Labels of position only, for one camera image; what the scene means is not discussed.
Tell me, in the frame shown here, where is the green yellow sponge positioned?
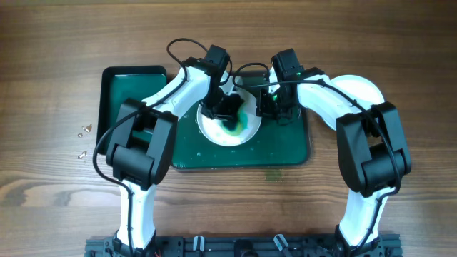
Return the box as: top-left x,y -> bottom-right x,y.
221,109 -> 248,136

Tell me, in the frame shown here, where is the large dark green tray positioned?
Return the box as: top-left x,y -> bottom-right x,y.
172,72 -> 311,171

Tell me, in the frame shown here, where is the white plate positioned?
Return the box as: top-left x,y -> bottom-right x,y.
314,75 -> 385,131
196,86 -> 261,146

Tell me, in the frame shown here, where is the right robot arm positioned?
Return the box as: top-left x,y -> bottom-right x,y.
256,49 -> 412,256

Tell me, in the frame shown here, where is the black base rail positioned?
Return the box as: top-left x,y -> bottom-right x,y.
84,233 -> 403,257

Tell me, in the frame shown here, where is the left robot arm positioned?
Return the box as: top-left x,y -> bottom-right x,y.
104,45 -> 243,256

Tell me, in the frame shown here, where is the small black water tray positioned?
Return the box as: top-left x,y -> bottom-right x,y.
96,65 -> 166,143

